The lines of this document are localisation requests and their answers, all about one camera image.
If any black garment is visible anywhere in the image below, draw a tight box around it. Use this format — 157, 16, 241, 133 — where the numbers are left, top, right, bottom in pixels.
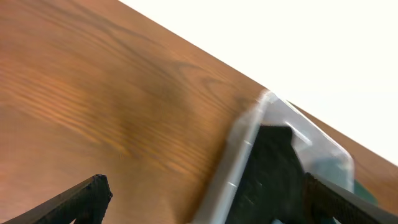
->
226, 126, 307, 224

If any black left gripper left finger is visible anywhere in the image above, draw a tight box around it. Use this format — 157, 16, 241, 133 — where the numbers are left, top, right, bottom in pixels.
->
4, 174, 113, 224

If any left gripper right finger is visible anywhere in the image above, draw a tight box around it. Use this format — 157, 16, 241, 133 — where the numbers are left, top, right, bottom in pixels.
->
303, 172, 397, 224

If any clear plastic storage bin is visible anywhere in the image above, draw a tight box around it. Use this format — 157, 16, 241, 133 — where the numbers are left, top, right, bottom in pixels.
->
191, 90, 354, 224

